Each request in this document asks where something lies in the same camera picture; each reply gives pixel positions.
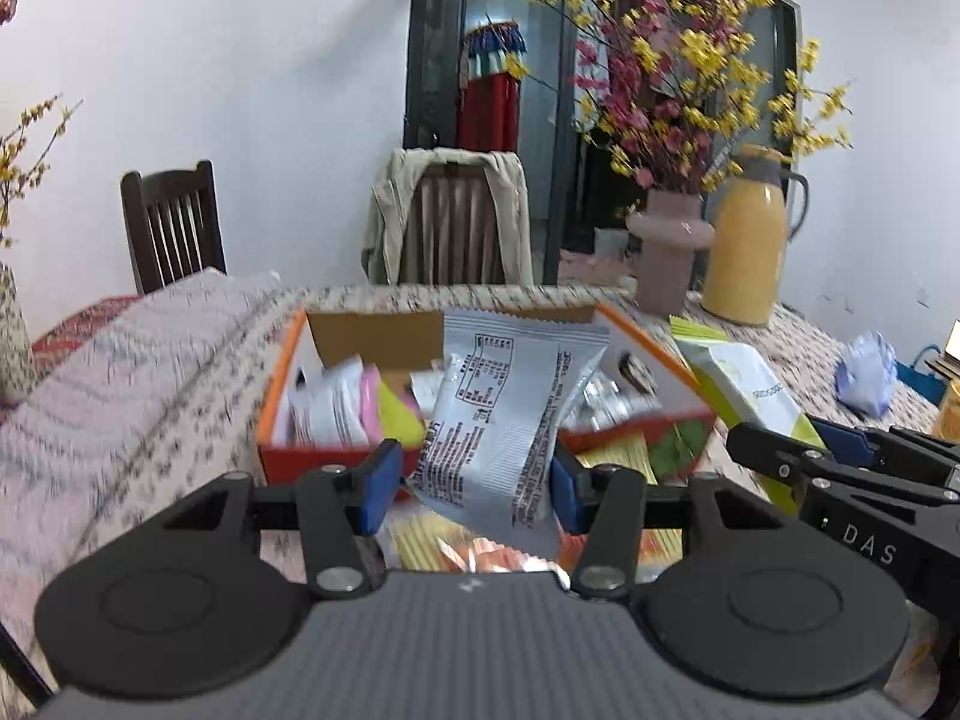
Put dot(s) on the thin yellow blossom twigs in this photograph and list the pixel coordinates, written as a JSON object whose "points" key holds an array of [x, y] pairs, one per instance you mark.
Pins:
{"points": [[30, 142]]}

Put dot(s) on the yellow mug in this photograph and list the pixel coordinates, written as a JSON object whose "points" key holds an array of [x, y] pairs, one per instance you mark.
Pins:
{"points": [[949, 412]]}

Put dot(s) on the beige jacket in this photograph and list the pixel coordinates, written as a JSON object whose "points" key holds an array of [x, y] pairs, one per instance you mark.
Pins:
{"points": [[514, 217]]}

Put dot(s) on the red cardboard box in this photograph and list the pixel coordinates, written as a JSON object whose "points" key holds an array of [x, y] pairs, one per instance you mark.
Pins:
{"points": [[330, 461]]}

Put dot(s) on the calligraphy print tablecloth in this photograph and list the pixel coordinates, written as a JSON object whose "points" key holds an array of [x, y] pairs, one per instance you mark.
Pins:
{"points": [[802, 352]]}

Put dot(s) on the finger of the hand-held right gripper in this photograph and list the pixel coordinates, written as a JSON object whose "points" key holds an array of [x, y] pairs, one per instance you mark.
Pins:
{"points": [[847, 442], [757, 446]]}

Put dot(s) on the wooden chair with slats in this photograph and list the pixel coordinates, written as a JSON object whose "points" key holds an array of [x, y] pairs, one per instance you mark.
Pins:
{"points": [[454, 232]]}

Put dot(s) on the blue basket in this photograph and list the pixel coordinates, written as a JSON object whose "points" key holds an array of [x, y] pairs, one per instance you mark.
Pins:
{"points": [[919, 379]]}

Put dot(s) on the lime green white snack packet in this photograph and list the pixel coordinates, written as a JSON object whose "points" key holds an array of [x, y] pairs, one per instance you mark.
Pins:
{"points": [[742, 382]]}

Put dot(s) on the yellow thermos jug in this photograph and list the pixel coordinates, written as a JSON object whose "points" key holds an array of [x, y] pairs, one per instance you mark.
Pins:
{"points": [[750, 255]]}

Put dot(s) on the mauve ceramic vase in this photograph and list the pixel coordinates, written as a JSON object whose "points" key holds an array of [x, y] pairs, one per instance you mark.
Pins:
{"points": [[667, 255]]}

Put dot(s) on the pale green flat packet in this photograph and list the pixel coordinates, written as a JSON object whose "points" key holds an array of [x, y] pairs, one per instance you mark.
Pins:
{"points": [[694, 330]]}

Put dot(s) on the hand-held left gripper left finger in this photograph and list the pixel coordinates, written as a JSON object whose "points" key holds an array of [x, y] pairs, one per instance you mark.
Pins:
{"points": [[379, 484]]}

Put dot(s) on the red patterned cloth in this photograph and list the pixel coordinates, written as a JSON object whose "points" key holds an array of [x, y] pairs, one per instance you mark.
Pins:
{"points": [[82, 322]]}

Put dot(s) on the pale blue plastic bag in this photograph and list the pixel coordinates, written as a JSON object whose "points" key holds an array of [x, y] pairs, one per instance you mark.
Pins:
{"points": [[866, 379]]}

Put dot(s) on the hanging red blue garment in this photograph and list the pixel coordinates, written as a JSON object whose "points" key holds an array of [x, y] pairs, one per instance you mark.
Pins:
{"points": [[491, 105]]}

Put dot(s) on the dark framed glass door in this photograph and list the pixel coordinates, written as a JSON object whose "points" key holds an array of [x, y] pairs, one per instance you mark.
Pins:
{"points": [[431, 52]]}

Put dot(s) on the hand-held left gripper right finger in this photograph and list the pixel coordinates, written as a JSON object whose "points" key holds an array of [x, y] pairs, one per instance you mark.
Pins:
{"points": [[568, 491]]}

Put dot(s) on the yellow and pink blossom branches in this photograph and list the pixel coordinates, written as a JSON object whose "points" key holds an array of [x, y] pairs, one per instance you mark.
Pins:
{"points": [[675, 67]]}

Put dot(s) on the silver white snack packet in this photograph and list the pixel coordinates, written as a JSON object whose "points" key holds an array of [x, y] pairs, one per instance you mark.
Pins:
{"points": [[495, 420]]}

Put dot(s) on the yellow striped snack packet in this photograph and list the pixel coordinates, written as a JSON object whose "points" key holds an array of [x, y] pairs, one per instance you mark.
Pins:
{"points": [[622, 457]]}

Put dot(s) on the folded zigzag patterned blanket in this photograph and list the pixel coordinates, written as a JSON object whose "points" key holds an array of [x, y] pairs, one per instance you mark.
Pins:
{"points": [[112, 405]]}

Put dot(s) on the dark wooden chair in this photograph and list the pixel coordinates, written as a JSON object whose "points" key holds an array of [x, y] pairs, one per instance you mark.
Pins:
{"points": [[176, 229]]}

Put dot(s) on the slim floral vase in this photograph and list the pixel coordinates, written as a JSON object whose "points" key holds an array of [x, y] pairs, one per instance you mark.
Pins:
{"points": [[15, 337]]}

